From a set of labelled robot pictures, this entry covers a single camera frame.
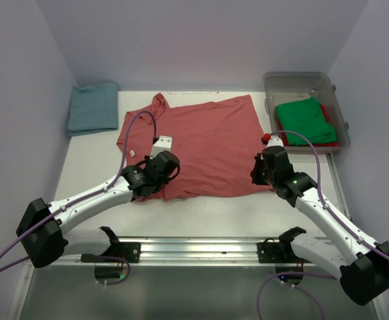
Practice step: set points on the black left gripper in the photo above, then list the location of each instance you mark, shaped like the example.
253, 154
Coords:
167, 163

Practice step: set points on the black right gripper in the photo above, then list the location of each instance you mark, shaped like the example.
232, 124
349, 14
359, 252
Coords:
258, 171

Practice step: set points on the salmon pink t shirt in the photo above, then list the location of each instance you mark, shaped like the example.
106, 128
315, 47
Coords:
216, 143

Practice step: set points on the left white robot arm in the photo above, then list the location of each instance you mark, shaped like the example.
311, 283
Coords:
47, 231

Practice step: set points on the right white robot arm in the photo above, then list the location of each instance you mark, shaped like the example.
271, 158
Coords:
358, 261

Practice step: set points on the green folded t shirt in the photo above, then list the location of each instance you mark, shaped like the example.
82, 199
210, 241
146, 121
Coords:
305, 117

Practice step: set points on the blue folded t shirt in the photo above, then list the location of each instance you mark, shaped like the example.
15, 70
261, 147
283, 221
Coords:
93, 109

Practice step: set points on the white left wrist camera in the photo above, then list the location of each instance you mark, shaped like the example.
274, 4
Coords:
161, 143

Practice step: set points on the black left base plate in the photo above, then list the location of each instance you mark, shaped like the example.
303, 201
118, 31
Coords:
128, 251

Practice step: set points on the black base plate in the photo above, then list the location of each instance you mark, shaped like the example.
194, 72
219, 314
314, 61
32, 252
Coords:
276, 252
128, 251

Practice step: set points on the aluminium mounting rail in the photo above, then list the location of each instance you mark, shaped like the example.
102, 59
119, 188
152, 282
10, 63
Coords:
203, 250

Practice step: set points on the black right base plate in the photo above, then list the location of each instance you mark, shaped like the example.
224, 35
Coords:
276, 252

